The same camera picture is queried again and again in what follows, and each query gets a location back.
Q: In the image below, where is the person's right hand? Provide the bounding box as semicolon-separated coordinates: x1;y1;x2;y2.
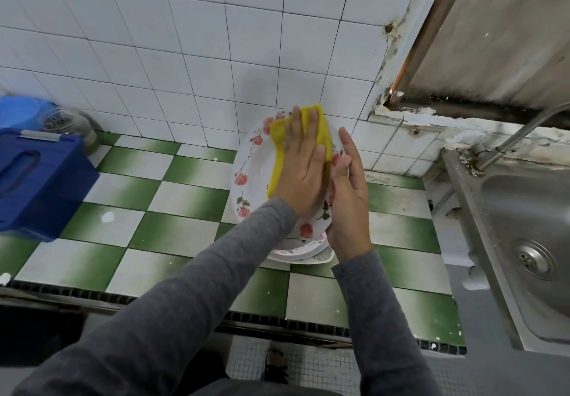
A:
325;126;373;263

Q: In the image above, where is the person's left hand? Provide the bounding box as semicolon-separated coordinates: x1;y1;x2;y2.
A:
267;106;333;222

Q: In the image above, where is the rose-pattern plate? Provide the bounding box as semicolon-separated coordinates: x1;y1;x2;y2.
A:
267;229;335;259
230;111;344;241

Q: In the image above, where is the person's right forearm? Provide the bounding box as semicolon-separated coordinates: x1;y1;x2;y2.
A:
332;249;442;396

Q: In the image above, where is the person's black shoe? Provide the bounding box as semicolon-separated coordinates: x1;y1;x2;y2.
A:
262;347;290;384

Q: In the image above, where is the stainless steel sink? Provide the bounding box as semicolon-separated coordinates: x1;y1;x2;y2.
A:
444;146;570;357

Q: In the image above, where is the metal faucet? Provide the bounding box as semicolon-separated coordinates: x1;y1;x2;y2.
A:
472;102;570;172

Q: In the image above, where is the glass jar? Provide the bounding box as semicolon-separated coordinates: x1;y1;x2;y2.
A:
37;108;99;154

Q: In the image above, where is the blue plastic box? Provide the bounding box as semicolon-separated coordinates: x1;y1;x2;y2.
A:
0;130;101;243

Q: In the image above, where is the blue plastic bowl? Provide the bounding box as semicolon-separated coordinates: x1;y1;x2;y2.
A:
0;96;55;134

